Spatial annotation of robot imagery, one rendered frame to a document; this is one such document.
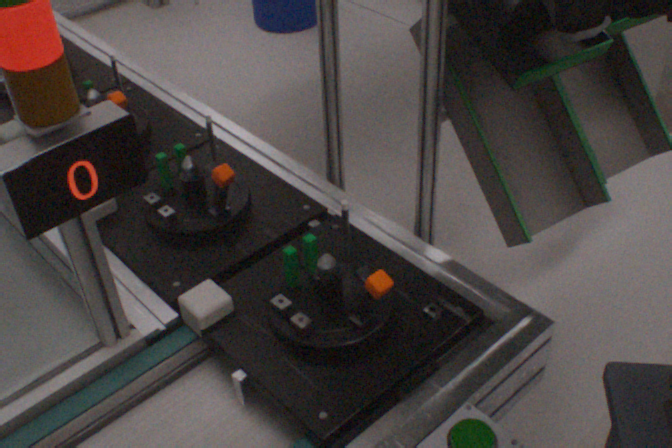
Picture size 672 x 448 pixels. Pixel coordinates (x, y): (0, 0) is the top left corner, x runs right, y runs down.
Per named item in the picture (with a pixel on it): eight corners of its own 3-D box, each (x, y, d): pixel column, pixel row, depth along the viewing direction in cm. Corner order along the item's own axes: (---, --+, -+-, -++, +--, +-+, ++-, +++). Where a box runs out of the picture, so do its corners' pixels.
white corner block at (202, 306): (237, 321, 86) (233, 296, 83) (204, 343, 83) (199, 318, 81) (213, 300, 88) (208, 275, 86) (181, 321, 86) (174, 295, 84)
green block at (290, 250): (300, 283, 84) (297, 249, 81) (292, 288, 84) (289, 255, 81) (294, 277, 85) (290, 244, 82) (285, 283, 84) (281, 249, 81)
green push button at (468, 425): (501, 447, 72) (503, 434, 70) (474, 473, 70) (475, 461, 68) (468, 422, 74) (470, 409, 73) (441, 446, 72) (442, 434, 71)
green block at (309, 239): (319, 271, 86) (317, 237, 83) (311, 276, 85) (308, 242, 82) (312, 265, 86) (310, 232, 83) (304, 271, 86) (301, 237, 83)
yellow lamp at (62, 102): (90, 109, 62) (75, 56, 59) (34, 134, 60) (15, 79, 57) (62, 89, 65) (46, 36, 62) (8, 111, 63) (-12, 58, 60)
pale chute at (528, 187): (587, 207, 93) (612, 200, 89) (507, 248, 88) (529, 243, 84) (493, 0, 93) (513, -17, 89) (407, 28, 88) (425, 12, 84)
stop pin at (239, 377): (252, 399, 80) (248, 375, 78) (244, 406, 80) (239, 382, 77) (244, 391, 81) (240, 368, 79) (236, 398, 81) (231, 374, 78)
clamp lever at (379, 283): (375, 317, 79) (395, 281, 73) (361, 327, 78) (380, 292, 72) (353, 292, 80) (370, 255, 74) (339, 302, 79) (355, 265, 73)
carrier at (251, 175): (329, 219, 99) (324, 139, 91) (174, 314, 87) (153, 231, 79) (220, 147, 113) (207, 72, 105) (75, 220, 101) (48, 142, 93)
